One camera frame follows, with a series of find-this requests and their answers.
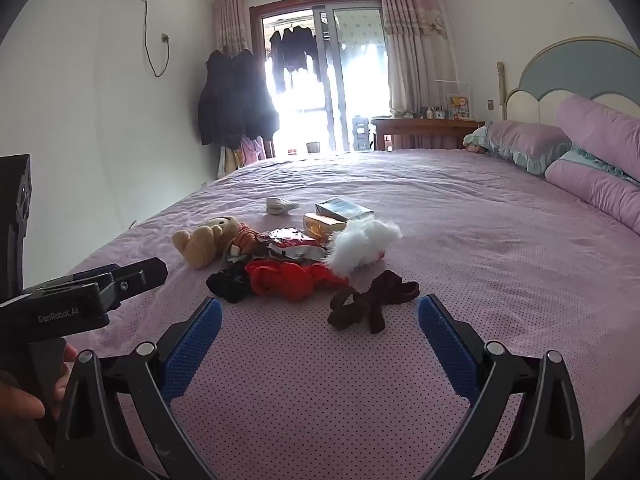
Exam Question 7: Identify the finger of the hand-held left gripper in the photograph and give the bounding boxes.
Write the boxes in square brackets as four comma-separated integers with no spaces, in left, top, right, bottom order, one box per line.
[30,263,122,295]
[96,257,169,309]

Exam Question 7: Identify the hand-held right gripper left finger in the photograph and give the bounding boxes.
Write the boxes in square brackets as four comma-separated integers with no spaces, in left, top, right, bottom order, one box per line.
[54,296,223,480]

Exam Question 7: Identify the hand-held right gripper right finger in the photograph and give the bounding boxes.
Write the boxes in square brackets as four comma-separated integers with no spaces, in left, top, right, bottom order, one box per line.
[417,294,586,480]

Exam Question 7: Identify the white fluffy fur piece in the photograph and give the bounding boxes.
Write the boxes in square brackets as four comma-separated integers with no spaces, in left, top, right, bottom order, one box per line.
[327,216,402,276]

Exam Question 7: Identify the pale small sock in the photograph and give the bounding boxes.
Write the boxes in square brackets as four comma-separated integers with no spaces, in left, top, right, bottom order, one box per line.
[265,197,301,215]

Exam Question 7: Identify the person's left hand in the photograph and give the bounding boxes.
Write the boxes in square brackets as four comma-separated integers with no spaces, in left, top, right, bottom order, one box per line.
[0,344,79,423]

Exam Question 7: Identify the black sock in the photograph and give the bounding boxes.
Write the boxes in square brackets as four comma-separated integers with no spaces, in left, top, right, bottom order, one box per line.
[206,264,251,304]

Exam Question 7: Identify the tan teddy bear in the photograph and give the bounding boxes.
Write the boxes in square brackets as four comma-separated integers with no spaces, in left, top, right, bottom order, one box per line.
[172,216,261,270]

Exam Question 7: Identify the dark brown stockings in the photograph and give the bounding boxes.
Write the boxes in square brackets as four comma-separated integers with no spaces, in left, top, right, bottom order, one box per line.
[327,270,421,334]

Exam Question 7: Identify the purple dotted bed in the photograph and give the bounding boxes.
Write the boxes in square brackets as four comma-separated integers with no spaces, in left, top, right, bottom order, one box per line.
[65,147,640,480]

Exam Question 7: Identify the red cloth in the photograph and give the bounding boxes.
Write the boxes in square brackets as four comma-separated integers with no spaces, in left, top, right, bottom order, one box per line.
[245,259,346,302]

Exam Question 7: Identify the red foil snack wrapper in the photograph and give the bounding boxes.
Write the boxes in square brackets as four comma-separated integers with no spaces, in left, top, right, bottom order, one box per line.
[227,227,331,266]

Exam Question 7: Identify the silver cardboard box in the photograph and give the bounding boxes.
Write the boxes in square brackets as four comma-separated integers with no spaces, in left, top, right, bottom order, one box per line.
[315,197,375,222]

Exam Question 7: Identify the amber packaging box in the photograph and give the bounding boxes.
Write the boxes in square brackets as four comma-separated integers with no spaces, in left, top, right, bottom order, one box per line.
[303,212,348,241]

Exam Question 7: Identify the teal-hatted plush doll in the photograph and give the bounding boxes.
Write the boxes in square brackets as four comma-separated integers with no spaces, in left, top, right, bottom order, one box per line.
[462,127,493,155]

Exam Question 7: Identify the purple pillow with teal frill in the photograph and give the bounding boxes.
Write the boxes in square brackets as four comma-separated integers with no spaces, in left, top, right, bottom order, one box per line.
[482,120,573,176]

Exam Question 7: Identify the wooden desk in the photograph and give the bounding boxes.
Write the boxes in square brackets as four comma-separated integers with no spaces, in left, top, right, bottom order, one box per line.
[370,117,493,152]

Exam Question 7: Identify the grey plastic stool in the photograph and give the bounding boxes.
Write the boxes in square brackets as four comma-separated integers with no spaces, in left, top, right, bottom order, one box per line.
[352,116,371,152]

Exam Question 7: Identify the orange picture box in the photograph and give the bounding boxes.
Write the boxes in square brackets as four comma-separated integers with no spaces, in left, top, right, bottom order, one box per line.
[445,94,472,121]

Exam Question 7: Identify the dark hanging garment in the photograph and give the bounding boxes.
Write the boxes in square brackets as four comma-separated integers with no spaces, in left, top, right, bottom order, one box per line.
[269,30,285,93]
[281,25,317,81]

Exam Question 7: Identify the narrow pink curtain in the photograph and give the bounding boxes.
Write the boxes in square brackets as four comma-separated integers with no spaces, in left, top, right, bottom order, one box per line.
[214,0,253,56]

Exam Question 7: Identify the wood-framed sliding glass door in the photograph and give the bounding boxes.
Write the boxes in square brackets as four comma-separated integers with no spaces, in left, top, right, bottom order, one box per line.
[248,0,396,161]

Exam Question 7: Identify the wide pink patterned curtain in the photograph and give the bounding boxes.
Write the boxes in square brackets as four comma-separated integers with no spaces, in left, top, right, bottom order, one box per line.
[377,0,458,116]

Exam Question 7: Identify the black power cable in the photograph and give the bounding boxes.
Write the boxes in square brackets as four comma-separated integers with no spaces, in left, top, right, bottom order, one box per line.
[144,0,171,78]

